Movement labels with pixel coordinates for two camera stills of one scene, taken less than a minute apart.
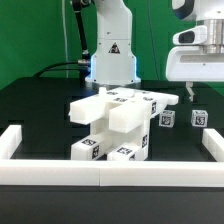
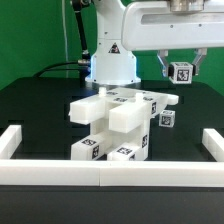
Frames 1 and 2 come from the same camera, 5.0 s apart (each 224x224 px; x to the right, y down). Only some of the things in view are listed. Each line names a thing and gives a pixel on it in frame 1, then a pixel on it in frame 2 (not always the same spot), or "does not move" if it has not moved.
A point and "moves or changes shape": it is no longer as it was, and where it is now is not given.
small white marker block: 90,148 does not move
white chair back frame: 126,108 does not move
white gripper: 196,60 → 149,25
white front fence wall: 112,173 does not move
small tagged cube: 199,118 moves or changes shape
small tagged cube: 167,118 does not move
